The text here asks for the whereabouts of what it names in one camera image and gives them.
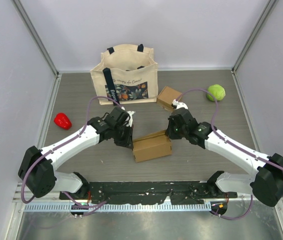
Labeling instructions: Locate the spare brown cardboard box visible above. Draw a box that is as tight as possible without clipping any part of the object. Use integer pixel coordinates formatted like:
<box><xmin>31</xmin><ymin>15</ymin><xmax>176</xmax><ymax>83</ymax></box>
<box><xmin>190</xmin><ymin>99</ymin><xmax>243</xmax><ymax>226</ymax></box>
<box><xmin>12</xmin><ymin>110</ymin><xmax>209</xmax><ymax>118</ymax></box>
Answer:
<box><xmin>132</xmin><ymin>130</ymin><xmax>172</xmax><ymax>163</ymax></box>

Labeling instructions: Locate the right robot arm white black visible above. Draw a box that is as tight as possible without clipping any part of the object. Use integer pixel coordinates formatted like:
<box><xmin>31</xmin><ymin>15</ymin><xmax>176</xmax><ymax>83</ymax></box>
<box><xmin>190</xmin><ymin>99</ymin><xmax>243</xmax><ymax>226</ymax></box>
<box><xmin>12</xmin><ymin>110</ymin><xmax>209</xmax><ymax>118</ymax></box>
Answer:
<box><xmin>165</xmin><ymin>107</ymin><xmax>283</xmax><ymax>207</ymax></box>

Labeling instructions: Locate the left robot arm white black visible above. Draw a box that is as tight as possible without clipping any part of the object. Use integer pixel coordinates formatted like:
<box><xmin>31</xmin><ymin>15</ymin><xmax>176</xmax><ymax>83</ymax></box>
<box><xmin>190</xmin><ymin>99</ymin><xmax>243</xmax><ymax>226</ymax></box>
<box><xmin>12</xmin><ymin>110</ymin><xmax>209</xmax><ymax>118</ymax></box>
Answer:
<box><xmin>17</xmin><ymin>106</ymin><xmax>135</xmax><ymax>200</ymax></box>

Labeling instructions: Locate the green cabbage ball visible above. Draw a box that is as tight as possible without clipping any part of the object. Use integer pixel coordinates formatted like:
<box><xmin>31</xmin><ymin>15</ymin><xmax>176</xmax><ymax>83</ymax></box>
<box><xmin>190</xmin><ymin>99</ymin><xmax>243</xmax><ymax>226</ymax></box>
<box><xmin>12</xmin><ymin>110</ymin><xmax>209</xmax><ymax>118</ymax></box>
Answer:
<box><xmin>206</xmin><ymin>84</ymin><xmax>226</xmax><ymax>102</ymax></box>

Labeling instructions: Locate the beige canvas tote bag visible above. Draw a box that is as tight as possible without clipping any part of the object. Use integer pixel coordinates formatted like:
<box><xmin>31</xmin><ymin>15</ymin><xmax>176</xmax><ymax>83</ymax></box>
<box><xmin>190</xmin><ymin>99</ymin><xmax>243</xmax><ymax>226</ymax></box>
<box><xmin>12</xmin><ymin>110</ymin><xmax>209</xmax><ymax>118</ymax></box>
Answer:
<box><xmin>90</xmin><ymin>44</ymin><xmax>159</xmax><ymax>104</ymax></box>

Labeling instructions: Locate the red bell pepper toy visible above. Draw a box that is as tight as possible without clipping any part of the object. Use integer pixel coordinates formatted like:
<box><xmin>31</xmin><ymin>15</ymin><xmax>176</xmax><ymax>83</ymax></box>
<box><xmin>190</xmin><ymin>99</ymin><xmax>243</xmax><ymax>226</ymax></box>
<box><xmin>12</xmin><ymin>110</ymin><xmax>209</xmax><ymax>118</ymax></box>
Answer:
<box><xmin>53</xmin><ymin>112</ymin><xmax>72</xmax><ymax>130</ymax></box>

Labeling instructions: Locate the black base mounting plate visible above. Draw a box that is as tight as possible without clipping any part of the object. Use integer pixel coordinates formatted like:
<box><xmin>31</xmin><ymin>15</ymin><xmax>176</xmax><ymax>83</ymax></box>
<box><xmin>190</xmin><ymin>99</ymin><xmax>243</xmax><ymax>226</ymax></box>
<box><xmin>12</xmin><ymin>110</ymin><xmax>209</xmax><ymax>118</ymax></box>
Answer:
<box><xmin>71</xmin><ymin>181</ymin><xmax>238</xmax><ymax>205</ymax></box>

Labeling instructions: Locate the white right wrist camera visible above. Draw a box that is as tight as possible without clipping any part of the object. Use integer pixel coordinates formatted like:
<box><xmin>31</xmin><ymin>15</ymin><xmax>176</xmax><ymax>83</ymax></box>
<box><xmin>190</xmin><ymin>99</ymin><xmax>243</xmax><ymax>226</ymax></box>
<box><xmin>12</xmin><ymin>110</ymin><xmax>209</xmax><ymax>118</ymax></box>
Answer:
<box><xmin>171</xmin><ymin>99</ymin><xmax>188</xmax><ymax>110</ymax></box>

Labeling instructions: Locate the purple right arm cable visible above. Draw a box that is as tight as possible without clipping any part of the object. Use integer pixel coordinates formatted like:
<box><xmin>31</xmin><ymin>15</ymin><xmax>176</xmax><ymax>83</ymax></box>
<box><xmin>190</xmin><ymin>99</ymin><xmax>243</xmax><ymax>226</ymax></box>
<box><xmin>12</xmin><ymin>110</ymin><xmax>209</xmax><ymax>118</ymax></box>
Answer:
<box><xmin>178</xmin><ymin>88</ymin><xmax>283</xmax><ymax>221</ymax></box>

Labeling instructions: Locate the slotted cable duct strip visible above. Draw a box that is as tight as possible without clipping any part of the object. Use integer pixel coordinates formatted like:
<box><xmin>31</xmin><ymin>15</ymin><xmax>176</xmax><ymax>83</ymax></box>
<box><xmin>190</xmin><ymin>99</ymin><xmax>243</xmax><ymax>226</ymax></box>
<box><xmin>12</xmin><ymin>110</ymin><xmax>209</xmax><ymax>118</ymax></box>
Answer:
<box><xmin>23</xmin><ymin>201</ymin><xmax>212</xmax><ymax>213</ymax></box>

